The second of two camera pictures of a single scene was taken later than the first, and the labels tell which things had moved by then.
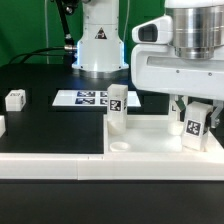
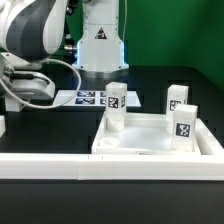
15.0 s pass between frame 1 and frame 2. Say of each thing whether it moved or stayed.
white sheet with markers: stayed
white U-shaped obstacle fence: stayed
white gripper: moved
